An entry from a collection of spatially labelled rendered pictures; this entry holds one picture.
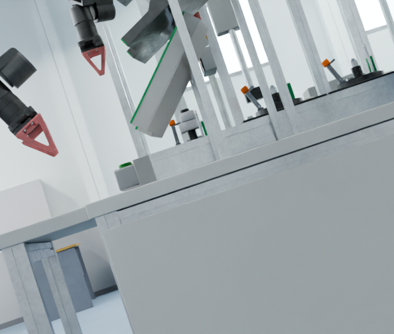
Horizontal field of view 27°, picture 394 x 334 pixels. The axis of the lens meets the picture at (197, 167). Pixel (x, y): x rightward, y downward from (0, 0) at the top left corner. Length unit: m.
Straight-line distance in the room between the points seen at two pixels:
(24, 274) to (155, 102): 0.50
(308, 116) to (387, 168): 0.61
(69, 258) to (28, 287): 9.33
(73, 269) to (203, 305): 9.43
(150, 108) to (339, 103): 0.58
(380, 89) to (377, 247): 0.71
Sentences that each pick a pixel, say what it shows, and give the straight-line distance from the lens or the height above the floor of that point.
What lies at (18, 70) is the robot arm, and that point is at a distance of 1.78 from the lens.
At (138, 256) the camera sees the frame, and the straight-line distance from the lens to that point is 1.63.
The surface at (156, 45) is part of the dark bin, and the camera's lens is 2.14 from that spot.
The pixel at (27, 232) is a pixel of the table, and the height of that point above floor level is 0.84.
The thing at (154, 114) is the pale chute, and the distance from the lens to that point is 1.90.
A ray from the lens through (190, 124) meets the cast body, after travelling 2.62.
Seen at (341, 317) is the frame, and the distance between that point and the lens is 1.66.
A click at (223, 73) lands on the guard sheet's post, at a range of 2.58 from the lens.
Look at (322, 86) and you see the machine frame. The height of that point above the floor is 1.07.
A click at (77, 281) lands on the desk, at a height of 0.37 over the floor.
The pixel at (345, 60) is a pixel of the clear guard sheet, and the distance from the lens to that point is 3.81.
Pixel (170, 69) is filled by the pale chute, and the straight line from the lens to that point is 1.90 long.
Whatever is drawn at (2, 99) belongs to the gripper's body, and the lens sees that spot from 1.77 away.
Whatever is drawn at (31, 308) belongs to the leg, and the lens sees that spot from 1.72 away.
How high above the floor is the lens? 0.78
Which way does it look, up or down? 3 degrees up
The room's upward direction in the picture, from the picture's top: 19 degrees counter-clockwise
